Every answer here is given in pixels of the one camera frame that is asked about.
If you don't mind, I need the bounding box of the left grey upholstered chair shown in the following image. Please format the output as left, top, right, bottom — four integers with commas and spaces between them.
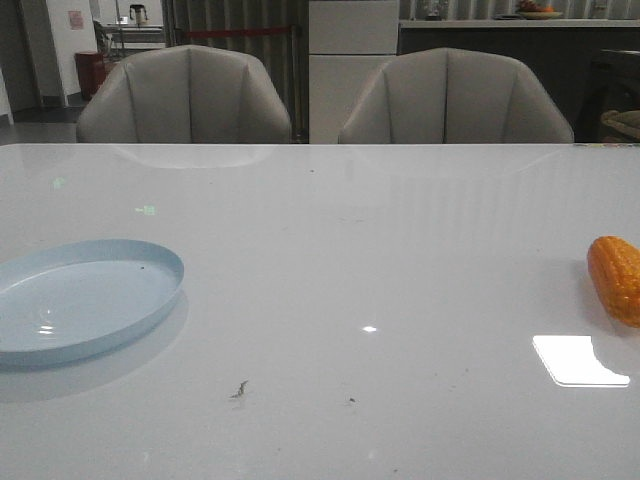
76, 45, 292, 144

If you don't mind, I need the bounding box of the white cabinet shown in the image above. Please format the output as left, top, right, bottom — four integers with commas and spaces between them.
308, 1, 400, 144

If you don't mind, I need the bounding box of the grey upholstered chair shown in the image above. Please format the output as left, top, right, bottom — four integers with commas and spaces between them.
76, 45, 292, 144
338, 48, 574, 144

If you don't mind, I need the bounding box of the orange corn cob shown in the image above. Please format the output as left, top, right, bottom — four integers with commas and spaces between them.
587, 236, 639, 328

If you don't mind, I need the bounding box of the right grey upholstered chair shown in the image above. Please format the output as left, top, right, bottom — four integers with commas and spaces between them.
338, 48, 574, 144

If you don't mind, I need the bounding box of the light blue round plate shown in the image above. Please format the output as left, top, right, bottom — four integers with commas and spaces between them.
1, 239, 184, 367

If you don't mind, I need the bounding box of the red barrier belt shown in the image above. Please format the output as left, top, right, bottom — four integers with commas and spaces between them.
183, 25, 297, 39

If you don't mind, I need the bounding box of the red trash bin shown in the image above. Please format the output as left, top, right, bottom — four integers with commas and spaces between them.
75, 51, 106, 100

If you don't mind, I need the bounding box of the pink wall notice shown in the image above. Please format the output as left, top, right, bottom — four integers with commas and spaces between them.
68, 10, 84, 30

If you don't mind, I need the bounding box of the dark chair with cushion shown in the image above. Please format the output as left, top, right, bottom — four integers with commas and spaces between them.
574, 49, 639, 143

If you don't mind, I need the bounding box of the dark counter with light top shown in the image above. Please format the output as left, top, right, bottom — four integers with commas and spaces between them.
398, 18, 640, 144

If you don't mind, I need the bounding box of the fruit bowl on counter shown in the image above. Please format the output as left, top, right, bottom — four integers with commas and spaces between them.
516, 0, 563, 20

